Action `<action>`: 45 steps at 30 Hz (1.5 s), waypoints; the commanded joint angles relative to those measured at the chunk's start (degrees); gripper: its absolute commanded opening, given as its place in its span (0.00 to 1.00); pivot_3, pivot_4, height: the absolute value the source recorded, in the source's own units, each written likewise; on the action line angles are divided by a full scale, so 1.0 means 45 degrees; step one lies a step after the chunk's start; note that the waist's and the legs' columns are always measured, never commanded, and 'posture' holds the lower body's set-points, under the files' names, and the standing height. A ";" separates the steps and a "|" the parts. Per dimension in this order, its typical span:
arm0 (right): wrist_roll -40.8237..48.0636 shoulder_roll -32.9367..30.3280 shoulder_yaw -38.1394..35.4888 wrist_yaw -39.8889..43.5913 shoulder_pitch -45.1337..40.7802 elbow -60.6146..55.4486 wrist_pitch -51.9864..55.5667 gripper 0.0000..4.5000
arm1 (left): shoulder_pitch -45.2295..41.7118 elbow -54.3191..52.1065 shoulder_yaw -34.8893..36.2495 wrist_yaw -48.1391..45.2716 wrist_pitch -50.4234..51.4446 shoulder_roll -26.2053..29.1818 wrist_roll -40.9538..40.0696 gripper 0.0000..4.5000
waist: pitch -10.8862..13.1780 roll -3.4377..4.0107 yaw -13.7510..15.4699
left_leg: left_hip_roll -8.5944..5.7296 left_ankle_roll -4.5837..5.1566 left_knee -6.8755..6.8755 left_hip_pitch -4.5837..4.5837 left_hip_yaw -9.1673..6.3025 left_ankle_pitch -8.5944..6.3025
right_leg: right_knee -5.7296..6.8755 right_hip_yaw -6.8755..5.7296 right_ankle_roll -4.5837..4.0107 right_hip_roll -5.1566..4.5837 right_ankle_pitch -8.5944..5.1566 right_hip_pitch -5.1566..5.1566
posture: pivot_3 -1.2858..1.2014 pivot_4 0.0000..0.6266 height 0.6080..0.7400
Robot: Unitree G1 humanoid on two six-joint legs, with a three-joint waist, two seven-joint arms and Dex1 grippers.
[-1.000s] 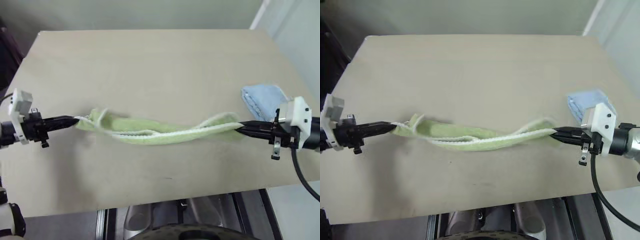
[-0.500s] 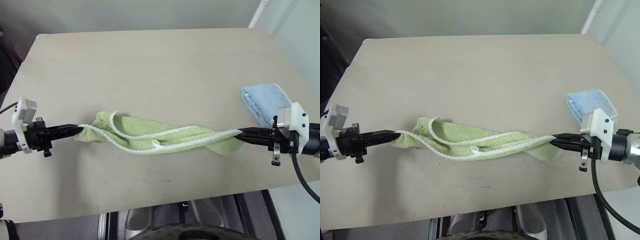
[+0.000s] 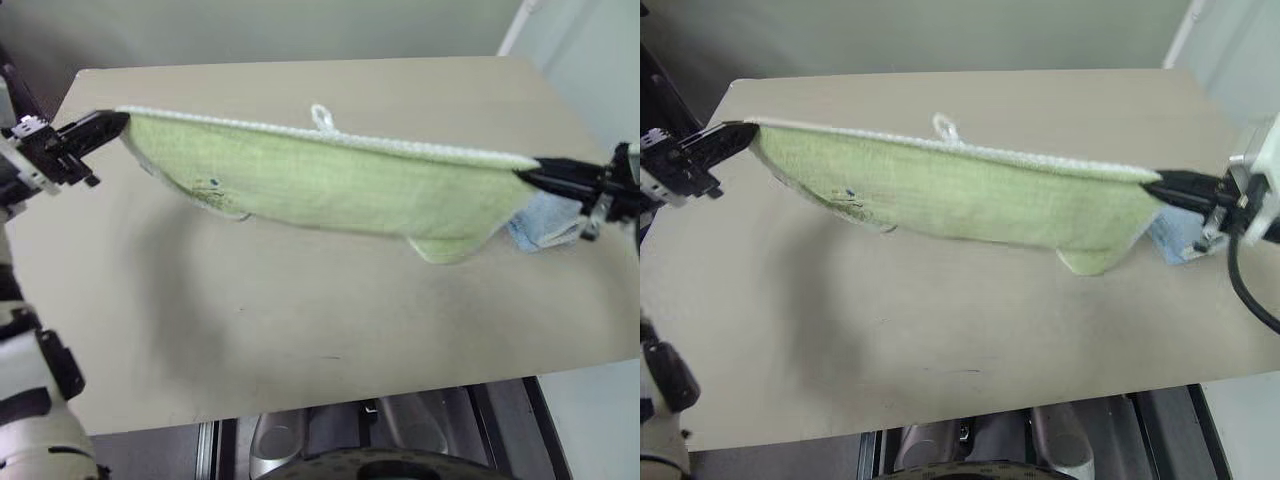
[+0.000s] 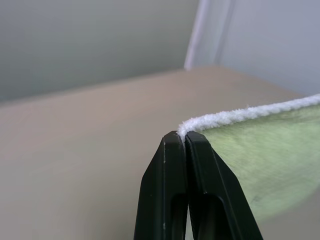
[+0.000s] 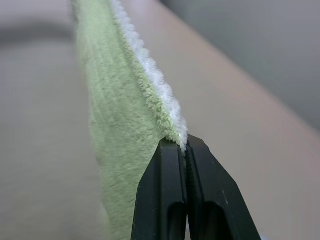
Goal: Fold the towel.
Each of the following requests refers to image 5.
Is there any light green towel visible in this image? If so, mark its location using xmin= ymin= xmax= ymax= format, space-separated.
xmin=71 ymin=0 xmax=189 ymax=240

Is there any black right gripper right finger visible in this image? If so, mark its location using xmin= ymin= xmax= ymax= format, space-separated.
xmin=184 ymin=134 xmax=262 ymax=240

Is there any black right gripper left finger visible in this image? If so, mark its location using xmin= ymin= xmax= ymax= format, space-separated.
xmin=131 ymin=136 xmax=189 ymax=240

